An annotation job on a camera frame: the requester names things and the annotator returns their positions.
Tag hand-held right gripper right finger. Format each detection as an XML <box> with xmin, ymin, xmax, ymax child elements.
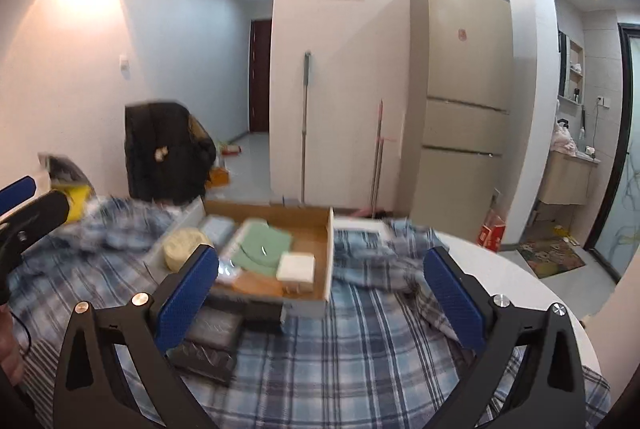
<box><xmin>422</xmin><ymin>246</ymin><xmax>588</xmax><ymax>429</ymax></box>

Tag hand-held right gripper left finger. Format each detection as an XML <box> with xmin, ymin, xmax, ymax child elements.
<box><xmin>52</xmin><ymin>244</ymin><xmax>221</xmax><ymax>429</ymax></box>

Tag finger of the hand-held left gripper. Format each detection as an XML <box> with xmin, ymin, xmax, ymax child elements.
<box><xmin>0</xmin><ymin>192</ymin><xmax>71</xmax><ymax>260</ymax></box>
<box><xmin>0</xmin><ymin>176</ymin><xmax>37</xmax><ymax>212</ymax></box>

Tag round beige tin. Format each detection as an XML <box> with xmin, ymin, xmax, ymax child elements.
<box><xmin>164</xmin><ymin>229</ymin><xmax>213</xmax><ymax>272</ymax></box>

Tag dark grey window box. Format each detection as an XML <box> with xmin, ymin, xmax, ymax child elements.
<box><xmin>167</xmin><ymin>306</ymin><xmax>244</xmax><ymax>385</ymax></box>

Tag light blue pack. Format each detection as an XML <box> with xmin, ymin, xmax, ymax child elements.
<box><xmin>200</xmin><ymin>215</ymin><xmax>236</xmax><ymax>245</ymax></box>

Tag black small box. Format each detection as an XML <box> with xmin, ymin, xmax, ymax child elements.
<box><xmin>242</xmin><ymin>301</ymin><xmax>286</xmax><ymax>325</ymax></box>

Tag green item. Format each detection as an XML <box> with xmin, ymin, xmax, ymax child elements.
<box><xmin>232</xmin><ymin>219</ymin><xmax>293</xmax><ymax>277</ymax></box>

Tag white small box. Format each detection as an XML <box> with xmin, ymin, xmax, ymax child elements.
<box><xmin>276</xmin><ymin>253</ymin><xmax>316</xmax><ymax>282</ymax></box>

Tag person's left hand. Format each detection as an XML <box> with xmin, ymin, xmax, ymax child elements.
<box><xmin>0</xmin><ymin>309</ymin><xmax>23</xmax><ymax>385</ymax></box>

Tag yellow bag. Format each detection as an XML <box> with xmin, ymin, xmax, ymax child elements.
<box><xmin>50</xmin><ymin>182</ymin><xmax>96</xmax><ymax>222</ymax></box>

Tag grey bag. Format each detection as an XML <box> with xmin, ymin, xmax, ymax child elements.
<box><xmin>39</xmin><ymin>153</ymin><xmax>96</xmax><ymax>190</ymax></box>

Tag red cardboard box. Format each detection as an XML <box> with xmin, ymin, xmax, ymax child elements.
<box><xmin>475</xmin><ymin>209</ymin><xmax>508</xmax><ymax>253</ymax></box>

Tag patterned doormat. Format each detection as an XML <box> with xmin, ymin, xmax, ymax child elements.
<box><xmin>517</xmin><ymin>239</ymin><xmax>586</xmax><ymax>280</ymax></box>

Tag blue plaid cloth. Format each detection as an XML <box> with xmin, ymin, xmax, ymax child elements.
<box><xmin>0</xmin><ymin>196</ymin><xmax>613</xmax><ymax>429</ymax></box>

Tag chair with black jacket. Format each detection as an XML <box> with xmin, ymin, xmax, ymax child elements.
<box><xmin>124</xmin><ymin>100</ymin><xmax>217</xmax><ymax>202</ymax></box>

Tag brown garment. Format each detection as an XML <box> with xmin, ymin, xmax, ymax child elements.
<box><xmin>187</xmin><ymin>116</ymin><xmax>217</xmax><ymax>147</ymax></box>

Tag beige sink cabinet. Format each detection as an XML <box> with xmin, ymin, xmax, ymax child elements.
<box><xmin>540</xmin><ymin>152</ymin><xmax>601</xmax><ymax>206</ymax></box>

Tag frosted glass door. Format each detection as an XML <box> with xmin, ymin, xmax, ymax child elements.
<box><xmin>585</xmin><ymin>23</ymin><xmax>640</xmax><ymax>282</ymax></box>

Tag pink cloth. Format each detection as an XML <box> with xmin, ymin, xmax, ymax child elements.
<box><xmin>550</xmin><ymin>124</ymin><xmax>579</xmax><ymax>156</ymax></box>

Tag beige refrigerator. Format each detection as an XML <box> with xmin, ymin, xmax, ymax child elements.
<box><xmin>397</xmin><ymin>0</ymin><xmax>516</xmax><ymax>242</ymax></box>

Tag dark red door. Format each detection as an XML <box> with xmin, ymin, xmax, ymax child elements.
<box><xmin>248</xmin><ymin>19</ymin><xmax>272</xmax><ymax>133</ymax></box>

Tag red handled broom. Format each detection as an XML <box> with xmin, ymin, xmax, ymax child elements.
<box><xmin>369</xmin><ymin>99</ymin><xmax>396</xmax><ymax>215</ymax></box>

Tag grey handled mop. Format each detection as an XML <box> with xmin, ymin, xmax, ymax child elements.
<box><xmin>299</xmin><ymin>52</ymin><xmax>312</xmax><ymax>205</ymax></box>

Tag bathroom wall shelf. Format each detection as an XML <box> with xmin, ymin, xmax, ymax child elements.
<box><xmin>557</xmin><ymin>32</ymin><xmax>586</xmax><ymax>102</ymax></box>

